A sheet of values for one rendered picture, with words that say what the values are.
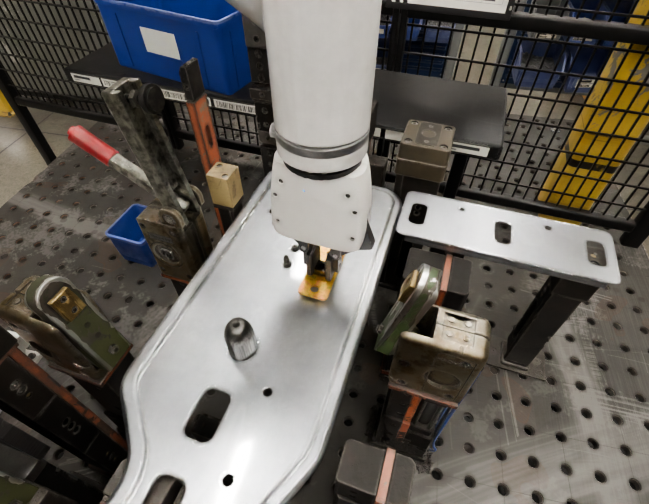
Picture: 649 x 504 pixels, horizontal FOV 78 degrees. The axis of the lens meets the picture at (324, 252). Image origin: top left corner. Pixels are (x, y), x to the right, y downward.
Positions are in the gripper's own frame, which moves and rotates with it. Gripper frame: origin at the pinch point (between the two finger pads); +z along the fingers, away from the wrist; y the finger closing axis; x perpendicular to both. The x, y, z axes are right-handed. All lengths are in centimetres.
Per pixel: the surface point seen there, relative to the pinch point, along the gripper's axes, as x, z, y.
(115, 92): -1.6, -18.6, -20.6
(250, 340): -13.0, 0.1, -3.5
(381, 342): -7.4, 2.4, 9.4
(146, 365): -18.0, 2.9, -13.7
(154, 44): 36, -6, -47
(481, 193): 55, 27, 22
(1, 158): 96, 103, -237
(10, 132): 120, 103, -255
